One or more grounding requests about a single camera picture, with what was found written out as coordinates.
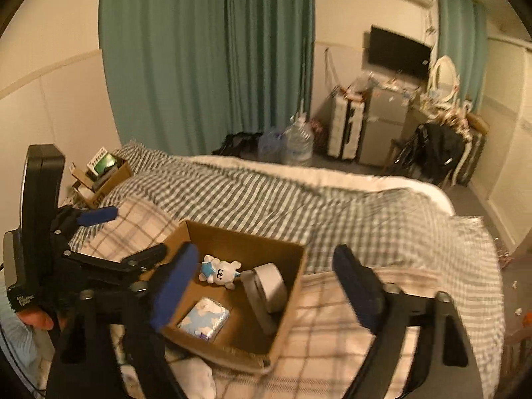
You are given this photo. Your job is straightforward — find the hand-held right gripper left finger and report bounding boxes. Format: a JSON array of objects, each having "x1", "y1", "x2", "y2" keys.
[{"x1": 45, "y1": 242, "x2": 200, "y2": 399}]

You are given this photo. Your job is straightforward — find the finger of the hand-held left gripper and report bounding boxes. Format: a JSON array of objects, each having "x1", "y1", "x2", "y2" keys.
[
  {"x1": 62, "y1": 243, "x2": 168, "y2": 278},
  {"x1": 52, "y1": 205, "x2": 119, "y2": 234}
]

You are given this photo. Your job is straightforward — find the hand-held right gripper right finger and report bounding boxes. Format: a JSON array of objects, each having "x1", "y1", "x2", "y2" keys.
[{"x1": 332, "y1": 244, "x2": 485, "y2": 399}]

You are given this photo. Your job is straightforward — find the brown cardboard box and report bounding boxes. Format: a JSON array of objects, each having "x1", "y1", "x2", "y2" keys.
[{"x1": 160, "y1": 219, "x2": 309, "y2": 375}]

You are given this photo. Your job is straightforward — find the person's left forearm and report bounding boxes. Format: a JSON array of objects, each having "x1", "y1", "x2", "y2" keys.
[{"x1": 0, "y1": 293, "x2": 57, "y2": 389}]

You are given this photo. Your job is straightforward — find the person's left hand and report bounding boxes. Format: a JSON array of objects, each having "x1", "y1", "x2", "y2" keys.
[{"x1": 17, "y1": 307, "x2": 70, "y2": 332}]

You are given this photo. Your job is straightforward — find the small cardboard box with clutter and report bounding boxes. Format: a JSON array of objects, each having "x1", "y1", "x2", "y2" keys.
[{"x1": 70, "y1": 147, "x2": 134, "y2": 209}]

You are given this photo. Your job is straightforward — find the blue cloud-print tissue pack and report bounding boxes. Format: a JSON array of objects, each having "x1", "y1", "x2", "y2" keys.
[{"x1": 176, "y1": 297, "x2": 232, "y2": 344}]

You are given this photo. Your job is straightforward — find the white and blue plush toy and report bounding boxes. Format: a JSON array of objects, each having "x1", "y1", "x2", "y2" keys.
[{"x1": 200, "y1": 255, "x2": 242, "y2": 290}]

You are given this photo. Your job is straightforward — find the green packet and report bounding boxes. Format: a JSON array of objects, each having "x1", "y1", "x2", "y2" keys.
[{"x1": 93, "y1": 153, "x2": 118, "y2": 176}]

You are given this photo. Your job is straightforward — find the grey round device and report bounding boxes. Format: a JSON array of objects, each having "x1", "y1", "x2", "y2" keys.
[{"x1": 241, "y1": 263, "x2": 288, "y2": 335}]

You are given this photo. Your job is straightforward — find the white cloth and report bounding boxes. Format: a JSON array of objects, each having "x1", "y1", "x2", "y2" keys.
[{"x1": 168, "y1": 356, "x2": 219, "y2": 399}]

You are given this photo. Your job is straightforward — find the grey checked duvet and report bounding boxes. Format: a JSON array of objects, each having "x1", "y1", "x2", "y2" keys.
[{"x1": 68, "y1": 141, "x2": 507, "y2": 392}]

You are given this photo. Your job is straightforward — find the black bag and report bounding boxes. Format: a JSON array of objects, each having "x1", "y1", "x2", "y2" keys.
[{"x1": 212, "y1": 132, "x2": 263, "y2": 159}]

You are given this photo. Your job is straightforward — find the large clear water bottle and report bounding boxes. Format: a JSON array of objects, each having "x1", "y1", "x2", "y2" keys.
[{"x1": 283, "y1": 115, "x2": 315, "y2": 167}]

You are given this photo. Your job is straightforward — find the white and black suitcase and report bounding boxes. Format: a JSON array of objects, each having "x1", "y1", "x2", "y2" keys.
[{"x1": 327, "y1": 90, "x2": 367, "y2": 161}]

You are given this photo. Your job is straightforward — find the blue plastic bag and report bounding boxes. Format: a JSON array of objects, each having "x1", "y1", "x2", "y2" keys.
[{"x1": 257, "y1": 126, "x2": 288, "y2": 159}]

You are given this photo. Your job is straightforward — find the grey mini fridge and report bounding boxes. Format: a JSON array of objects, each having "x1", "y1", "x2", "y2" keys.
[{"x1": 359, "y1": 85, "x2": 413, "y2": 168}]

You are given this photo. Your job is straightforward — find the black jacket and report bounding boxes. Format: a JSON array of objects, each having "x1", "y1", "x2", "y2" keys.
[{"x1": 409, "y1": 122, "x2": 469, "y2": 184}]

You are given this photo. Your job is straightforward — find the wide green curtain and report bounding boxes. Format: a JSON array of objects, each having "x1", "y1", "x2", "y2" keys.
[{"x1": 99, "y1": 0, "x2": 317, "y2": 158}]

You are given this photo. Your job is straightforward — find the white closet door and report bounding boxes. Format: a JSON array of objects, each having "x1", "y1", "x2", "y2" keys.
[{"x1": 485, "y1": 37, "x2": 532, "y2": 254}]

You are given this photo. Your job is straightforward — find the white oval mirror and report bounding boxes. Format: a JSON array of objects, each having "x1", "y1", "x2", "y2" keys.
[{"x1": 427, "y1": 55, "x2": 459, "y2": 105}]

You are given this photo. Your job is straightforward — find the black television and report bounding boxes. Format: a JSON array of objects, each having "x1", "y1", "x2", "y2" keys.
[{"x1": 368, "y1": 25, "x2": 433, "y2": 81}]

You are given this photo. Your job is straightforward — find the narrow green curtain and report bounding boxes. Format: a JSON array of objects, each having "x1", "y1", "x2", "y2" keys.
[{"x1": 436, "y1": 0, "x2": 488, "y2": 114}]

